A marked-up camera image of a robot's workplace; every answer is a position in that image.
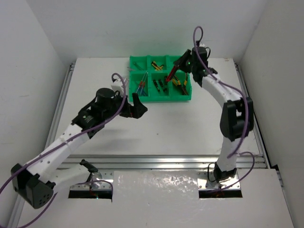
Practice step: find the red utility knife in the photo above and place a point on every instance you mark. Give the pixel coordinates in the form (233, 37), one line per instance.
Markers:
(171, 74)

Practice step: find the small yellow box cutter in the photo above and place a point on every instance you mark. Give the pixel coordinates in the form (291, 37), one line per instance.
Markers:
(158, 68)

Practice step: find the black green precision screwdriver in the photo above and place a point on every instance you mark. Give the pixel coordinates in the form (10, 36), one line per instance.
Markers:
(162, 85)

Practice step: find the small silver wrench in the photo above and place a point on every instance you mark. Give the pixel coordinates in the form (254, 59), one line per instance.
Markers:
(140, 68)

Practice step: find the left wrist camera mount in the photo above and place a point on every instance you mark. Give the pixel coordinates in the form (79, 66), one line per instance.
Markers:
(117, 85)

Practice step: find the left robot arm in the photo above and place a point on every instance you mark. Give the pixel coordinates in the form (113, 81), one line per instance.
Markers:
(37, 181)

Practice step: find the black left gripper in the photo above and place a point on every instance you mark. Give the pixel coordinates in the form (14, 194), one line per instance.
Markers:
(129, 109)

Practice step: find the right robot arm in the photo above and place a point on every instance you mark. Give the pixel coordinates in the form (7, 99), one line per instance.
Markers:
(237, 117)

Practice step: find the large yellow box cutter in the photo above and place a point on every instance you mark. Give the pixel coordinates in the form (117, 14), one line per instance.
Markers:
(153, 63)

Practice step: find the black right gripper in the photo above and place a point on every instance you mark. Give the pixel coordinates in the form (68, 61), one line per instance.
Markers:
(180, 63)

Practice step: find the green six-compartment bin tray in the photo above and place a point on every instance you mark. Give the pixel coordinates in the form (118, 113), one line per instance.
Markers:
(173, 94)

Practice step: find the yellow handled pliers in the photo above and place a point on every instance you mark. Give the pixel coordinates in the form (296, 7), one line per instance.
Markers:
(176, 82)

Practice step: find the yellow needle nose pliers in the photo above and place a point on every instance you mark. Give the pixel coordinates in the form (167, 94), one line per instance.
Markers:
(184, 87)

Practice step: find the aluminium rail frame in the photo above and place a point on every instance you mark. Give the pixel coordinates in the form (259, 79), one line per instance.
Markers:
(168, 137)

